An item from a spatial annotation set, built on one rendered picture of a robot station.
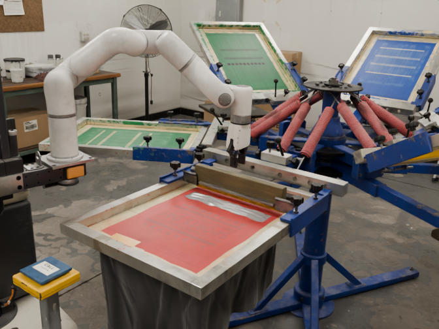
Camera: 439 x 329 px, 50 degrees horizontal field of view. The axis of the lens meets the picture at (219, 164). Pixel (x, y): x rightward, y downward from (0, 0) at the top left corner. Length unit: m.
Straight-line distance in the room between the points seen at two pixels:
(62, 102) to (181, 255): 0.66
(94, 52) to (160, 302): 0.84
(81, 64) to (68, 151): 0.31
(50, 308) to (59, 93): 0.69
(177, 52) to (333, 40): 4.50
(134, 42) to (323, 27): 4.62
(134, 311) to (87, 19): 4.79
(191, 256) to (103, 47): 0.74
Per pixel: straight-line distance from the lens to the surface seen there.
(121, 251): 1.41
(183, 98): 7.38
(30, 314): 2.45
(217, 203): 1.78
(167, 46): 1.62
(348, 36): 5.94
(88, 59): 1.64
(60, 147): 1.71
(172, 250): 1.47
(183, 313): 1.50
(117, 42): 1.61
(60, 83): 1.65
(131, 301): 1.64
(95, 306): 2.91
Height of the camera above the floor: 1.68
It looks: 19 degrees down
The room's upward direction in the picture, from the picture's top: 2 degrees clockwise
